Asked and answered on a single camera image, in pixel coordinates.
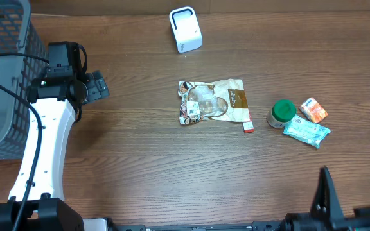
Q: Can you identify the teal snack packet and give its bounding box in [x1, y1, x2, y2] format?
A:
[283, 115, 331, 148]

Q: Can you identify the orange small packet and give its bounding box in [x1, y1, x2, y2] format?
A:
[299, 98, 328, 123]

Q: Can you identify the green lid jar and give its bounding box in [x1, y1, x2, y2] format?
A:
[267, 99, 297, 128]

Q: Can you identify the red stick packet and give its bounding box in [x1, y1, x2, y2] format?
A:
[242, 117, 255, 133]

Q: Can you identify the grey plastic mesh basket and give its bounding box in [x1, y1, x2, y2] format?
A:
[0, 1, 48, 160]

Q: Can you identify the beige cookie pouch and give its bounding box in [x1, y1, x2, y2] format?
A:
[178, 79, 251, 125]

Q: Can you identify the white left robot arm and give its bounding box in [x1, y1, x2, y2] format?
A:
[0, 42, 113, 230]

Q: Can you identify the white barcode scanner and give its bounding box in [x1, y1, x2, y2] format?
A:
[169, 6, 202, 53]

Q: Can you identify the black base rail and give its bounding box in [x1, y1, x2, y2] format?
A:
[82, 218, 288, 231]

